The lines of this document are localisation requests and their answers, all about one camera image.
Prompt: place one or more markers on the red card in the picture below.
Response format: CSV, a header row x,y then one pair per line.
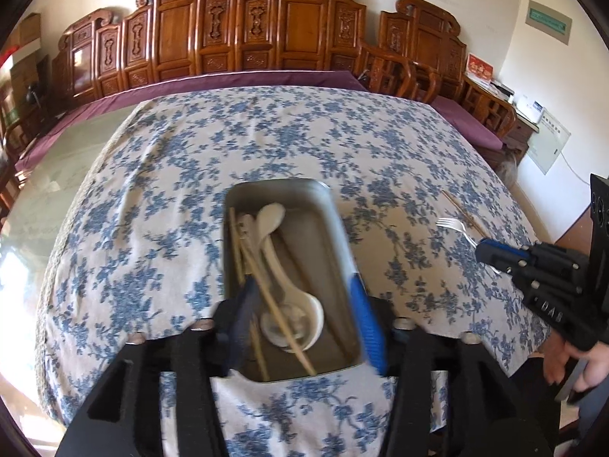
x,y
479,67

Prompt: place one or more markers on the wooden side cabinet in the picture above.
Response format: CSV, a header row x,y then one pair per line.
x,y
521,135

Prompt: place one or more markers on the green wall sign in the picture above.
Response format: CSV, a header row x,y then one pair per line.
x,y
547,21

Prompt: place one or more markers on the row of carved wooden chairs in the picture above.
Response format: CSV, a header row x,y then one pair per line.
x,y
176,24

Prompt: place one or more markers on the white wall panel box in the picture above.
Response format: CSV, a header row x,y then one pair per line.
x,y
547,143

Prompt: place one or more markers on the wooden chopstick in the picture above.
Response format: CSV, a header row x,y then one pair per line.
x,y
237,238
458,209
305,357

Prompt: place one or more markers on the person's right hand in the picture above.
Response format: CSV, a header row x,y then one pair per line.
x,y
597,366

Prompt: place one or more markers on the stack of cardboard boxes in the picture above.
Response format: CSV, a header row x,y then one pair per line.
x,y
28,28

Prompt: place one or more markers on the metal tray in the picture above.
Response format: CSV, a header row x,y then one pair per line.
x,y
309,247

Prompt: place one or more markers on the blue floral tablecloth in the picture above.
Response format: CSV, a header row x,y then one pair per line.
x,y
142,200

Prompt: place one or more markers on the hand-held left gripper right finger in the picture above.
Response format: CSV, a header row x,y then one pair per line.
x,y
368,328

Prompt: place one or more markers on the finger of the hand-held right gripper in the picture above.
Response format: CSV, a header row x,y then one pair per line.
x,y
499,247
497,261

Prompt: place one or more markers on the white soup spoon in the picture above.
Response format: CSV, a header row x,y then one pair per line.
x,y
272,213

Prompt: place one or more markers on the metal fork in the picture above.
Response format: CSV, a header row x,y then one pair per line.
x,y
464,235

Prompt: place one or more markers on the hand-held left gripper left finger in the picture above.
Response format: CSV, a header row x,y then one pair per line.
x,y
238,338

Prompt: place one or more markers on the small white box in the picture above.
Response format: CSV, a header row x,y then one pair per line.
x,y
530,109

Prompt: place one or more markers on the purple tablecloth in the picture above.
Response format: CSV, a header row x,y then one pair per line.
x,y
238,78

